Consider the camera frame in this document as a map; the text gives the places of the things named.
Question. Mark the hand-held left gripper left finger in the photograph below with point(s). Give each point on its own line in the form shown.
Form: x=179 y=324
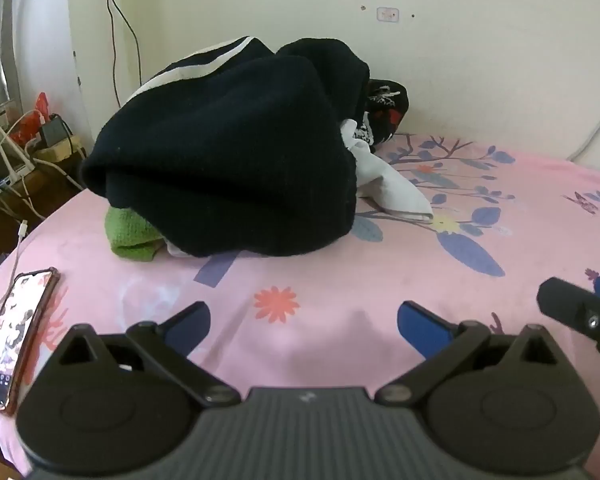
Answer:
x=192 y=325

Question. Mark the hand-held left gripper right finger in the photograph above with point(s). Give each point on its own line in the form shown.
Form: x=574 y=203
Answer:
x=420 y=327

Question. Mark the green knit sweater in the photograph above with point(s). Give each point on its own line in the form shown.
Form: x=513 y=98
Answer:
x=130 y=235

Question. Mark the pink floral bedsheet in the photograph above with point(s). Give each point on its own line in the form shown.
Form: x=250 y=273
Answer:
x=330 y=270

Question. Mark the white cloth garment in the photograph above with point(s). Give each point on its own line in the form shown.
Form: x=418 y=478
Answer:
x=380 y=180

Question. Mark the black knit sweater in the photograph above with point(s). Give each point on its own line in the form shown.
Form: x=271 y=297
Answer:
x=230 y=160

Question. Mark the smartphone in red case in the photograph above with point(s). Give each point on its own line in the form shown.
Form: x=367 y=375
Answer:
x=15 y=335

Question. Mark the wooden side table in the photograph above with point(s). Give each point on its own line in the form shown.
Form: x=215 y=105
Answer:
x=55 y=154

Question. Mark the black patterned red white garment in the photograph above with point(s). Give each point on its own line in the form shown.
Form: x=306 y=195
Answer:
x=385 y=105

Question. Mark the black power adapter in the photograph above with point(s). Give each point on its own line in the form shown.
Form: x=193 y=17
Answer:
x=55 y=132

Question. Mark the black garment with white stripes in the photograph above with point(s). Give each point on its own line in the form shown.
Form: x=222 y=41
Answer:
x=180 y=71

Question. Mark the red plastic packaging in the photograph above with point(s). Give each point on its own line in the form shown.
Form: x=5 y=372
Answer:
x=41 y=105

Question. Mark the white wall outlet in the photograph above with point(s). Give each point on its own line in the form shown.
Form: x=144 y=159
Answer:
x=387 y=14

